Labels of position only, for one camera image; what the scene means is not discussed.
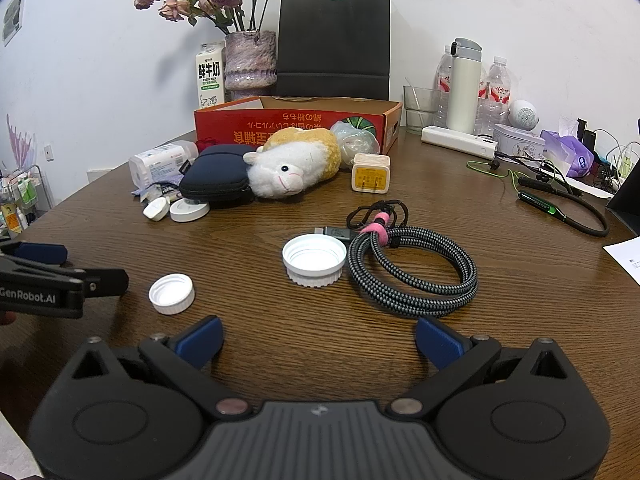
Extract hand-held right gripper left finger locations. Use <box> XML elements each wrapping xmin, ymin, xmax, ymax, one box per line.
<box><xmin>70</xmin><ymin>316</ymin><xmax>253</xmax><ymax>421</ymax></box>

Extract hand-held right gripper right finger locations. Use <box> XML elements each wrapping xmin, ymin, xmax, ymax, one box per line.
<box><xmin>384</xmin><ymin>316</ymin><xmax>571</xmax><ymax>421</ymax></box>

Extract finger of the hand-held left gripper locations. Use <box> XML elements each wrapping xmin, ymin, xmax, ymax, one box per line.
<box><xmin>0</xmin><ymin>241</ymin><xmax>69</xmax><ymax>266</ymax></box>
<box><xmin>50</xmin><ymin>265</ymin><xmax>130</xmax><ymax>299</ymax></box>

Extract braided cable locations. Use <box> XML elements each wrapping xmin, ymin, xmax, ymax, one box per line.
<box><xmin>312</xmin><ymin>200</ymin><xmax>478</xmax><ymax>319</ymax></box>

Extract small white bottle cap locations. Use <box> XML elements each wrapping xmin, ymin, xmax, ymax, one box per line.
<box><xmin>148</xmin><ymin>273</ymin><xmax>196</xmax><ymax>316</ymax></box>

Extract large white jar lid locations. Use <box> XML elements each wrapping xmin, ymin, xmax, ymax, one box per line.
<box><xmin>281</xmin><ymin>234</ymin><xmax>348</xmax><ymax>290</ymax></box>

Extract navy zip pouch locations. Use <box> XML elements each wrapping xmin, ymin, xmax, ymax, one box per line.
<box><xmin>178</xmin><ymin>144</ymin><xmax>256</xmax><ymax>210</ymax></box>

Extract yellow white charger plug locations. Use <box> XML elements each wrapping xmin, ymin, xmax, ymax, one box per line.
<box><xmin>351</xmin><ymin>154</ymin><xmax>392</xmax><ymax>195</ymax></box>

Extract white yellow plush toy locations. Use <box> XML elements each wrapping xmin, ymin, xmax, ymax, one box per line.
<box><xmin>243</xmin><ymin>127</ymin><xmax>343</xmax><ymax>199</ymax></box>

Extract red cardboard box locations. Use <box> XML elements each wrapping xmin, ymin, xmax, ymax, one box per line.
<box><xmin>194</xmin><ymin>95</ymin><xmax>404</xmax><ymax>157</ymax></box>

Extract wooden desktop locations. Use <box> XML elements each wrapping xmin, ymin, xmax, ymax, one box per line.
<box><xmin>0</xmin><ymin>125</ymin><xmax>640</xmax><ymax>480</ymax></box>

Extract metal storage rack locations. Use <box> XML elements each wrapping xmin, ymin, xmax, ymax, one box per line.
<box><xmin>0</xmin><ymin>162</ymin><xmax>54</xmax><ymax>242</ymax></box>

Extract small white sachet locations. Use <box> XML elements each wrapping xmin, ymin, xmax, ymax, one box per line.
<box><xmin>146</xmin><ymin>182</ymin><xmax>182</xmax><ymax>202</ymax></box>

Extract white round case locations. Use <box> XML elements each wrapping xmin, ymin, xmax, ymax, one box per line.
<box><xmin>169</xmin><ymin>199</ymin><xmax>210</xmax><ymax>223</ymax></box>

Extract white plastic bottle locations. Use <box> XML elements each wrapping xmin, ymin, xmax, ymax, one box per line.
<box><xmin>128</xmin><ymin>140</ymin><xmax>199</xmax><ymax>186</ymax></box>

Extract black neckband earphones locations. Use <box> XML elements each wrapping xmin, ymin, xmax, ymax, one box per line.
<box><xmin>516</xmin><ymin>174</ymin><xmax>611</xmax><ymax>239</ymax></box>

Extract white power bank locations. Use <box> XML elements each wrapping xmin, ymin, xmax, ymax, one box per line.
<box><xmin>421</xmin><ymin>125</ymin><xmax>500</xmax><ymax>161</ymax></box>

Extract white paper sheet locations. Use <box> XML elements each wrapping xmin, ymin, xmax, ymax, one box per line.
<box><xmin>602</xmin><ymin>233</ymin><xmax>640</xmax><ymax>287</ymax></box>

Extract white printed tin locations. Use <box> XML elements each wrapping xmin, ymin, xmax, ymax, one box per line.
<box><xmin>492</xmin><ymin>123</ymin><xmax>547</xmax><ymax>162</ymax></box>

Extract clear plastic bag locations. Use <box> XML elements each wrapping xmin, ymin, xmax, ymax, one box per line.
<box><xmin>330</xmin><ymin>119</ymin><xmax>382</xmax><ymax>157</ymax></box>

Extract white milk carton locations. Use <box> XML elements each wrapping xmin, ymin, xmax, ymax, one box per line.
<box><xmin>194</xmin><ymin>41</ymin><xmax>227</xmax><ymax>109</ymax></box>

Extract black laptop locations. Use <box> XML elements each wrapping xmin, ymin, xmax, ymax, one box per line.
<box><xmin>604</xmin><ymin>171</ymin><xmax>640</xmax><ymax>237</ymax></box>

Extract clear glass cup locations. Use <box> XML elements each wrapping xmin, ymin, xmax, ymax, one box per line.
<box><xmin>402</xmin><ymin>84</ymin><xmax>444</xmax><ymax>135</ymax></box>

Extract white round speaker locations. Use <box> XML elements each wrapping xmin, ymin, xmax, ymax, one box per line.
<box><xmin>507</xmin><ymin>99</ymin><xmax>540</xmax><ymax>131</ymax></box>

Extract black device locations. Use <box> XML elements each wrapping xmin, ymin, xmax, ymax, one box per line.
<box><xmin>575</xmin><ymin>118</ymin><xmax>599</xmax><ymax>154</ymax></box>

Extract white thermos flask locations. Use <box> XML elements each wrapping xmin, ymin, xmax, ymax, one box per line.
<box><xmin>446</xmin><ymin>37</ymin><xmax>484</xmax><ymax>135</ymax></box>

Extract purple vase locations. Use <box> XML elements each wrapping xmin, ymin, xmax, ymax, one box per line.
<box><xmin>223</xmin><ymin>30</ymin><xmax>279</xmax><ymax>104</ymax></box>

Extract black paper bag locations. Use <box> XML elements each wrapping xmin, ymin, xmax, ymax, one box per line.
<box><xmin>275</xmin><ymin>0</ymin><xmax>392</xmax><ymax>101</ymax></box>

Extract wall picture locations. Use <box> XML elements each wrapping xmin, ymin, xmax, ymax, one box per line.
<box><xmin>1</xmin><ymin>0</ymin><xmax>27</xmax><ymax>49</ymax></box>

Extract white charging cable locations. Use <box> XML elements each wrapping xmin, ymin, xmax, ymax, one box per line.
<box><xmin>594</xmin><ymin>129</ymin><xmax>640</xmax><ymax>196</ymax></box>

